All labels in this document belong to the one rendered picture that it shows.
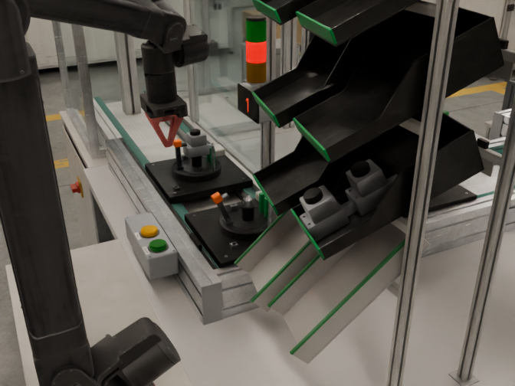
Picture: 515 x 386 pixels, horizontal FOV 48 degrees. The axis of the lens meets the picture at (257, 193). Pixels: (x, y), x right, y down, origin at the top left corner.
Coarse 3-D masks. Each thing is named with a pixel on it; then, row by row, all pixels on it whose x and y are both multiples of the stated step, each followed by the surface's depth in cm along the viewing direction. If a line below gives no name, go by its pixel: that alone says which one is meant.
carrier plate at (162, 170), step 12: (216, 156) 176; (156, 168) 168; (168, 168) 168; (228, 168) 168; (240, 168) 168; (156, 180) 162; (168, 180) 162; (180, 180) 162; (216, 180) 161; (228, 180) 161; (240, 180) 161; (252, 180) 162; (168, 192) 155; (180, 192) 155; (192, 192) 155; (204, 192) 156
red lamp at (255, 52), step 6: (246, 42) 141; (252, 42) 140; (264, 42) 140; (246, 48) 141; (252, 48) 140; (258, 48) 140; (264, 48) 141; (246, 54) 142; (252, 54) 140; (258, 54) 140; (264, 54) 141; (246, 60) 143; (252, 60) 141; (258, 60) 141; (264, 60) 142
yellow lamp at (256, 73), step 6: (246, 66) 144; (252, 66) 142; (258, 66) 142; (264, 66) 143; (246, 72) 145; (252, 72) 142; (258, 72) 142; (264, 72) 143; (252, 78) 143; (258, 78) 143; (264, 78) 144
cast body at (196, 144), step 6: (186, 132) 162; (192, 132) 160; (198, 132) 160; (186, 138) 163; (192, 138) 159; (198, 138) 160; (204, 138) 161; (192, 144) 160; (198, 144) 161; (204, 144) 162; (210, 144) 165; (186, 150) 161; (192, 150) 161; (198, 150) 162; (204, 150) 162; (192, 156) 162
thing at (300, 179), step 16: (304, 144) 109; (288, 160) 110; (304, 160) 109; (320, 160) 107; (336, 160) 98; (256, 176) 110; (272, 176) 110; (288, 176) 107; (304, 176) 105; (320, 176) 98; (336, 176) 99; (272, 192) 106; (288, 192) 103; (304, 192) 99; (288, 208) 100
